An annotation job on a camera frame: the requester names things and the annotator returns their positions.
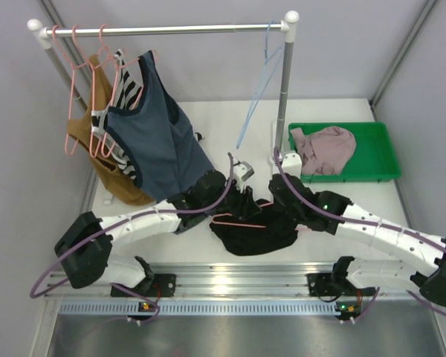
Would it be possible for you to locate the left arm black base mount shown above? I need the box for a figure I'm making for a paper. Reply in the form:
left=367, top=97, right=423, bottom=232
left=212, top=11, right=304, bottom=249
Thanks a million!
left=125, top=256, right=176, bottom=298

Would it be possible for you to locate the pink wire hanger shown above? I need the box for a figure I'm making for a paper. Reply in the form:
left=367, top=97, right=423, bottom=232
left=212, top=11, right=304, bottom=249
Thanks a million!
left=210, top=213, right=265, bottom=229

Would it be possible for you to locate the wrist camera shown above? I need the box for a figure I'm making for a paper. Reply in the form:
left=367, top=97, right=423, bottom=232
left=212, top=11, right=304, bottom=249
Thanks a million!
left=281, top=151, right=302, bottom=178
left=232, top=158, right=254, bottom=193

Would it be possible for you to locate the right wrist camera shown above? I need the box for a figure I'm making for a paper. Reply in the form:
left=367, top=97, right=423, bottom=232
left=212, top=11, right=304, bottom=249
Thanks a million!
left=281, top=151, right=302, bottom=178

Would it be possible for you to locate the brown tank top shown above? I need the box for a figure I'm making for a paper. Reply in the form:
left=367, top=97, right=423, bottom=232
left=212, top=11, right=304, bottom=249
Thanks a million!
left=67, top=50, right=153, bottom=206

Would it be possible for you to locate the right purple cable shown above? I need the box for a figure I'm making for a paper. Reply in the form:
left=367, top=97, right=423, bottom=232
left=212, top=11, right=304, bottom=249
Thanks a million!
left=273, top=147, right=446, bottom=323

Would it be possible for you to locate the pink hanger with brown top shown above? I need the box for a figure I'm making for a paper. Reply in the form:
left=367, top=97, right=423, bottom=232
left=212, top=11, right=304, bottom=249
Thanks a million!
left=51, top=25, right=97, bottom=155

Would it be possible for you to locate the pink hanger with striped top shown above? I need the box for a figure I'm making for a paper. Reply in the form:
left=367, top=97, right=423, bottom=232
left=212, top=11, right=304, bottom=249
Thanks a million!
left=87, top=24, right=113, bottom=158

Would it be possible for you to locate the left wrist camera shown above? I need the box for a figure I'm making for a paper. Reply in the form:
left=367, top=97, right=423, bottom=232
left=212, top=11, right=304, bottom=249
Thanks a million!
left=232, top=158, right=254, bottom=193

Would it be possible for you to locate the pink crumpled garment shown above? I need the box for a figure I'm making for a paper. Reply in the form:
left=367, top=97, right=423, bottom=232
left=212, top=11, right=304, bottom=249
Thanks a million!
left=290, top=126, right=357, bottom=176

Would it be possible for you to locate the green plastic tray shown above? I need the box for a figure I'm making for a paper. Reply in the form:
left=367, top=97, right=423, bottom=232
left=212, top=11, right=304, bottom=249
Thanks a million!
left=288, top=122, right=401, bottom=183

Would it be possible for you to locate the striped tank top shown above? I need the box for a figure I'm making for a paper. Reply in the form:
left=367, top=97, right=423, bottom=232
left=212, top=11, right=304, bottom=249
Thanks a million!
left=91, top=49, right=143, bottom=180

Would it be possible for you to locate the light blue wire hanger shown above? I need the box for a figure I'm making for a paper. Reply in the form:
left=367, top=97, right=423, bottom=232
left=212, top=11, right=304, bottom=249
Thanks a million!
left=236, top=21, right=283, bottom=149

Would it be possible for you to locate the perforated cable duct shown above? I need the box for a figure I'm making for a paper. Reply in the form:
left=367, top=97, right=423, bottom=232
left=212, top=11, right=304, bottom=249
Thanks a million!
left=59, top=300, right=361, bottom=318

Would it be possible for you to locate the aluminium mounting rail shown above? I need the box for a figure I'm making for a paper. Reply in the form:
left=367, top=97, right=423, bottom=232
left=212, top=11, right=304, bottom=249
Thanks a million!
left=45, top=263, right=412, bottom=300

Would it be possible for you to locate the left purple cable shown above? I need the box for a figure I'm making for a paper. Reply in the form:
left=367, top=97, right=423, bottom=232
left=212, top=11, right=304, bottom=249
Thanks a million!
left=29, top=151, right=235, bottom=324

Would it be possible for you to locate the blue tank top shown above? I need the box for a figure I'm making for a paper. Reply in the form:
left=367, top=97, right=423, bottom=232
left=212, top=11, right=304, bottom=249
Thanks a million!
left=106, top=51, right=214, bottom=202

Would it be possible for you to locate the silver clothes rack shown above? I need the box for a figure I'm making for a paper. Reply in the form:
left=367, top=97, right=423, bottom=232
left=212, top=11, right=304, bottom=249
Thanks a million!
left=26, top=10, right=300, bottom=164

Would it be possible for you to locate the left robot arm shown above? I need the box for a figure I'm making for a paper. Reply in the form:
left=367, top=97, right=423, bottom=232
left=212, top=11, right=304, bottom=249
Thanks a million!
left=54, top=170, right=262, bottom=297

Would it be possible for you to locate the black tank top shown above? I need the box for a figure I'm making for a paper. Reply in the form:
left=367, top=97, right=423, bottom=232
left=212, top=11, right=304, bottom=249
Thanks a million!
left=210, top=199, right=298, bottom=257

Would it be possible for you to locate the pink hanger with blue top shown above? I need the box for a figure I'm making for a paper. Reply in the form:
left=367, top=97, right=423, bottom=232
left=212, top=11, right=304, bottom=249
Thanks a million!
left=96, top=24, right=158, bottom=159

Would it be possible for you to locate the purple cable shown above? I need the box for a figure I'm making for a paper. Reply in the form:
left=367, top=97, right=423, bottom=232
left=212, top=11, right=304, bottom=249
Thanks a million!
left=29, top=151, right=235, bottom=324
left=273, top=147, right=446, bottom=323

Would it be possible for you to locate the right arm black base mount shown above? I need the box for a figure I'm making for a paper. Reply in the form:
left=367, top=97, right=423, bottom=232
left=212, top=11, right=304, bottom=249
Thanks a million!
left=307, top=257, right=357, bottom=298

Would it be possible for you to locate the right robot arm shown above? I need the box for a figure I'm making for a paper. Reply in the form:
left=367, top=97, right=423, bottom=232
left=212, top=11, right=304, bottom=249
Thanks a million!
left=268, top=174, right=446, bottom=307

